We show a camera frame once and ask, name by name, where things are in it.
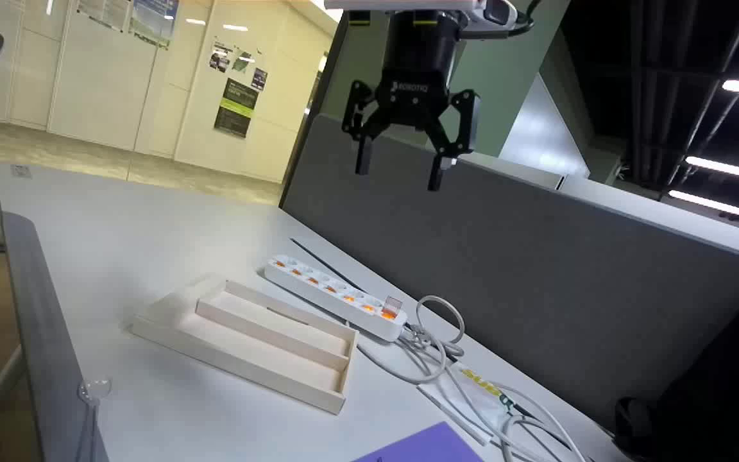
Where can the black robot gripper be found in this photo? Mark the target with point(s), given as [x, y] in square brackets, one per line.
[419, 67]

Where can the small screwdriver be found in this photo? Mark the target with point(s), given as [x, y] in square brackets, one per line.
[482, 385]

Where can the beige wooden tray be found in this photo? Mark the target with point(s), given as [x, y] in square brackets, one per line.
[256, 338]

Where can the grey divider panel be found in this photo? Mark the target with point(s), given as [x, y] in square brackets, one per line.
[513, 258]

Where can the white power strip orange switches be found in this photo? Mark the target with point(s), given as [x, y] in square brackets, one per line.
[332, 297]

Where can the purple paper sheet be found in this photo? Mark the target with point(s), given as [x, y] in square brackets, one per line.
[424, 447]

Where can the clear plastic clamp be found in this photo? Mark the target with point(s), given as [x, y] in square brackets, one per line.
[95, 388]

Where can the white table leg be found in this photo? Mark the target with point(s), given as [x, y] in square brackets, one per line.
[1, 380]

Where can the small wall notice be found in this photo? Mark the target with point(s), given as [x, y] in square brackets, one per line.
[218, 58]
[259, 77]

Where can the black and green wall poster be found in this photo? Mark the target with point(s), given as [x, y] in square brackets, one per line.
[235, 107]

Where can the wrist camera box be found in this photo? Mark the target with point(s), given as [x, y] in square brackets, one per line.
[494, 14]

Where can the large blue wall poster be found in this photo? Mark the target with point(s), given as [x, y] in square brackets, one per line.
[151, 18]

